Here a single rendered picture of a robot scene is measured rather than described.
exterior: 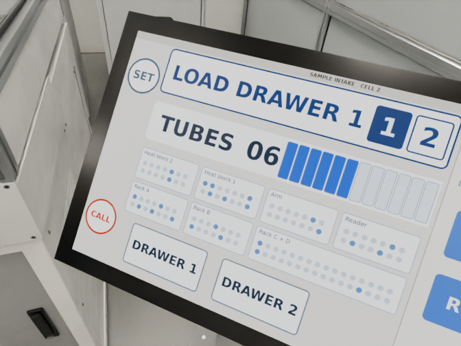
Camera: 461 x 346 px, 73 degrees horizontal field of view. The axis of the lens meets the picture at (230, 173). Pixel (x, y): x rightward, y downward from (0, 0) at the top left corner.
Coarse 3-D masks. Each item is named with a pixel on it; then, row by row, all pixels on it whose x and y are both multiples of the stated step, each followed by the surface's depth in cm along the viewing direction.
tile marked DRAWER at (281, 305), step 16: (224, 272) 32; (240, 272) 32; (256, 272) 32; (224, 288) 32; (240, 288) 32; (256, 288) 32; (272, 288) 31; (288, 288) 31; (304, 288) 30; (224, 304) 32; (240, 304) 32; (256, 304) 31; (272, 304) 31; (288, 304) 31; (304, 304) 30; (272, 320) 31; (288, 320) 31
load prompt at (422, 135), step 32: (192, 64) 34; (224, 64) 33; (192, 96) 34; (224, 96) 33; (256, 96) 32; (288, 96) 32; (320, 96) 31; (352, 96) 30; (320, 128) 31; (352, 128) 30; (384, 128) 29; (416, 128) 29; (448, 128) 28; (416, 160) 29; (448, 160) 28
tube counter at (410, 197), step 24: (264, 144) 32; (288, 144) 31; (264, 168) 32; (288, 168) 31; (312, 168) 31; (336, 168) 30; (360, 168) 30; (384, 168) 29; (336, 192) 30; (360, 192) 30; (384, 192) 29; (408, 192) 29; (432, 192) 28; (408, 216) 29
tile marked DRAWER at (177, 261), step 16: (128, 240) 35; (144, 240) 35; (160, 240) 34; (176, 240) 34; (128, 256) 35; (144, 256) 34; (160, 256) 34; (176, 256) 34; (192, 256) 33; (160, 272) 34; (176, 272) 34; (192, 272) 33; (192, 288) 33
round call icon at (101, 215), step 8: (88, 200) 36; (96, 200) 36; (104, 200) 36; (112, 200) 36; (88, 208) 36; (96, 208) 36; (104, 208) 36; (112, 208) 36; (120, 208) 35; (88, 216) 36; (96, 216) 36; (104, 216) 36; (112, 216) 36; (88, 224) 36; (96, 224) 36; (104, 224) 36; (112, 224) 36; (96, 232) 36; (104, 232) 36; (112, 232) 36
